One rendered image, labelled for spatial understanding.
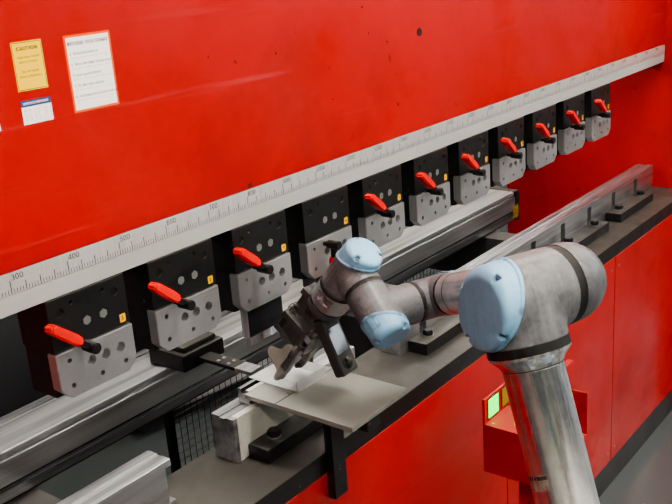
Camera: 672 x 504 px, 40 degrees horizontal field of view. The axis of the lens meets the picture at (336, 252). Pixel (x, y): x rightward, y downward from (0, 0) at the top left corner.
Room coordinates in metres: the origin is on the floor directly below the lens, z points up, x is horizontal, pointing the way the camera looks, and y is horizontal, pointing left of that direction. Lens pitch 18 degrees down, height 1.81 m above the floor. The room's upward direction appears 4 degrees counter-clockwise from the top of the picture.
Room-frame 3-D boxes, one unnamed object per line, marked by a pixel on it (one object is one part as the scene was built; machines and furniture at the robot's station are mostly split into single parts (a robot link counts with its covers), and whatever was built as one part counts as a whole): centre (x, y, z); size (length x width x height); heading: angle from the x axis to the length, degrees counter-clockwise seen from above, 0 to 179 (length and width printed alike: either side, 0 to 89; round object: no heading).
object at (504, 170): (2.46, -0.46, 1.26); 0.15 x 0.09 x 0.17; 141
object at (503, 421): (1.86, -0.42, 0.75); 0.20 x 0.16 x 0.18; 141
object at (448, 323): (2.14, -0.27, 0.89); 0.30 x 0.05 x 0.03; 141
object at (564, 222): (2.69, -0.64, 0.92); 1.68 x 0.06 x 0.10; 141
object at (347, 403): (1.62, 0.04, 1.00); 0.26 x 0.18 x 0.01; 51
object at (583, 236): (2.76, -0.78, 0.89); 0.30 x 0.05 x 0.03; 141
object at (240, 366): (1.81, 0.28, 1.01); 0.26 x 0.12 x 0.05; 51
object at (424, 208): (2.15, -0.21, 1.26); 0.15 x 0.09 x 0.17; 141
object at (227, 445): (1.75, 0.12, 0.92); 0.39 x 0.06 x 0.10; 141
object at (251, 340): (1.71, 0.16, 1.13); 0.10 x 0.02 x 0.10; 141
